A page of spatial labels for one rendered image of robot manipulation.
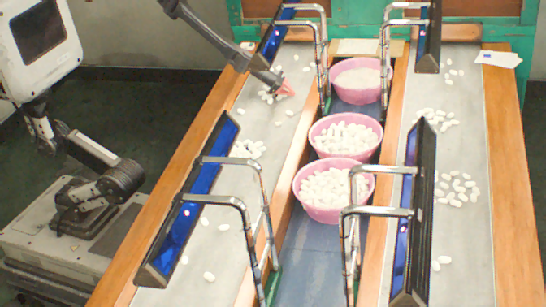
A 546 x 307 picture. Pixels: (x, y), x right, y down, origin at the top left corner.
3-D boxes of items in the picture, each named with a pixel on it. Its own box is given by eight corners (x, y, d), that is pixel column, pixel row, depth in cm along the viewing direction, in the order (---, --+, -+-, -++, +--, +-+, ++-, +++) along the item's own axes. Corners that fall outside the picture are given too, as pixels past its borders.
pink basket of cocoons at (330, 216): (288, 227, 200) (284, 205, 194) (303, 176, 220) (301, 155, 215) (370, 234, 193) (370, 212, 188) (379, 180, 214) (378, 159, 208)
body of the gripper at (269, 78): (284, 72, 251) (270, 62, 250) (279, 85, 244) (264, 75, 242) (276, 83, 255) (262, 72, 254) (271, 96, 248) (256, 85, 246)
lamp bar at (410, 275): (387, 315, 123) (387, 291, 119) (407, 136, 171) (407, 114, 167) (428, 319, 121) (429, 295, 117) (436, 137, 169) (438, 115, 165)
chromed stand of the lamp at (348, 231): (343, 335, 164) (334, 211, 138) (353, 279, 179) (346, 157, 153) (416, 344, 159) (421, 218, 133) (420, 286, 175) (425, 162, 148)
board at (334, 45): (327, 57, 272) (326, 54, 271) (331, 41, 283) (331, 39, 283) (402, 57, 264) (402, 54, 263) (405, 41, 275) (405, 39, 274)
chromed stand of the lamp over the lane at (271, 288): (202, 318, 174) (168, 200, 148) (223, 266, 189) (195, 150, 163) (267, 326, 169) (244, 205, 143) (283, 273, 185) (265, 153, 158)
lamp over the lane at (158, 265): (132, 287, 137) (124, 265, 133) (216, 129, 185) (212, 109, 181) (166, 291, 135) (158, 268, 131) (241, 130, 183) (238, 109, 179)
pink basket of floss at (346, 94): (353, 116, 248) (352, 96, 242) (318, 89, 267) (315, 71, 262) (405, 93, 257) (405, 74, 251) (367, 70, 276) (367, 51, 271)
